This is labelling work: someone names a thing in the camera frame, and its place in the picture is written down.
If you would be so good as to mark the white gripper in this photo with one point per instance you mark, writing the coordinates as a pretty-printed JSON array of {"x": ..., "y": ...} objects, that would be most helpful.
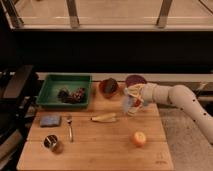
[{"x": 147, "y": 95}]

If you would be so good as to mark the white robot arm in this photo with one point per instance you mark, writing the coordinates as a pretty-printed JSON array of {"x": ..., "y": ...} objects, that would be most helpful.
[{"x": 179, "y": 96}]

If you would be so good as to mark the purple bowl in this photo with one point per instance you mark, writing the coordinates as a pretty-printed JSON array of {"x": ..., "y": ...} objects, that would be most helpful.
[{"x": 135, "y": 79}]

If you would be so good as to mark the red bowl with dark object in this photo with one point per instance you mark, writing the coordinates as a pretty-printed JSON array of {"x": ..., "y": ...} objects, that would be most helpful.
[{"x": 108, "y": 87}]

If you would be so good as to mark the clear cup with red item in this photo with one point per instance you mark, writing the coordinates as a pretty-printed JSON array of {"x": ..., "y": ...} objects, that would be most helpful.
[{"x": 133, "y": 105}]

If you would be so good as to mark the orange fruit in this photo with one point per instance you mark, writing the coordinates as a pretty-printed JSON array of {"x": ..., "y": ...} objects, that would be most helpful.
[{"x": 139, "y": 139}]

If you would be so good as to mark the dark toy items in tray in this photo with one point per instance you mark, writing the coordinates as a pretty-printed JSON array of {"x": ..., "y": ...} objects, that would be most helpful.
[{"x": 77, "y": 96}]

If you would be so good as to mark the green plastic tray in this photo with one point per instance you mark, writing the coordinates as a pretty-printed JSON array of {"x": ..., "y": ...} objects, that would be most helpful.
[{"x": 47, "y": 97}]

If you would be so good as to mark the blue sponge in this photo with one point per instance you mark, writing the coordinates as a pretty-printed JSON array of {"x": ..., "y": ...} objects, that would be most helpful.
[{"x": 50, "y": 121}]

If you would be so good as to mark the small dark tin can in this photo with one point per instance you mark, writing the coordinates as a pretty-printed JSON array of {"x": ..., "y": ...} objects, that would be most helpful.
[{"x": 52, "y": 143}]

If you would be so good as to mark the black chair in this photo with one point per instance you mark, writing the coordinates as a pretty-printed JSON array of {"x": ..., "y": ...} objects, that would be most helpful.
[{"x": 16, "y": 94}]

